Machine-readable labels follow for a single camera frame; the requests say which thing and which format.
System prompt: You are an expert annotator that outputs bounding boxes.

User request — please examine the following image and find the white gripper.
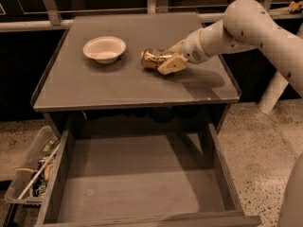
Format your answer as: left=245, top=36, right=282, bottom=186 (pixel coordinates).
left=157, top=28, right=210, bottom=75

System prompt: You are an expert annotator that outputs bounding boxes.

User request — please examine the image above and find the orange drink can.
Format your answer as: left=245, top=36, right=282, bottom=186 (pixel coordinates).
left=141, top=48, right=173, bottom=70

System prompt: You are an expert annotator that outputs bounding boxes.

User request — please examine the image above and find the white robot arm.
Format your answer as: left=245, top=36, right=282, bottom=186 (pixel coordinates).
left=169, top=0, right=303, bottom=227

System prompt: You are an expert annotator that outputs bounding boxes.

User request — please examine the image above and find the grey cabinet counter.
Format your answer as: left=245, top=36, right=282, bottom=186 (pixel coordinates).
left=31, top=13, right=241, bottom=133

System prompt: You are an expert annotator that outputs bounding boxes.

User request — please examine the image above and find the open grey top drawer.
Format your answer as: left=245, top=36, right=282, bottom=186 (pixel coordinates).
left=35, top=123, right=261, bottom=227

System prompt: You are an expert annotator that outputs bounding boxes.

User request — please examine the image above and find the white paper bowl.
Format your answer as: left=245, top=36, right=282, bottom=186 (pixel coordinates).
left=82, top=36, right=126, bottom=64

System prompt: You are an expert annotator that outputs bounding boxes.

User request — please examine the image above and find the grey metal railing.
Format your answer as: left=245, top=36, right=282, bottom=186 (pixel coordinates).
left=0, top=0, right=300, bottom=31

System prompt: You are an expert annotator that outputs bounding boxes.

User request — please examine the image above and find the white stick in bin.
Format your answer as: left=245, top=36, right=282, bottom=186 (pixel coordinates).
left=17, top=143, right=60, bottom=200

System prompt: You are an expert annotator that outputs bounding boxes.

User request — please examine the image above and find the clear plastic bin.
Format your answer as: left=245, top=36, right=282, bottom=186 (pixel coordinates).
left=5, top=126, right=60, bottom=205

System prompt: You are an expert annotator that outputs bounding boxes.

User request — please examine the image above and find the white slanted post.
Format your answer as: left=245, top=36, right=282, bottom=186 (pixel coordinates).
left=258, top=28, right=303, bottom=114

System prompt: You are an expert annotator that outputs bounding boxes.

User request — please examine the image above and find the yellow object on rail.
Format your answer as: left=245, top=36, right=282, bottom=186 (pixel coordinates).
left=273, top=1, right=303, bottom=13

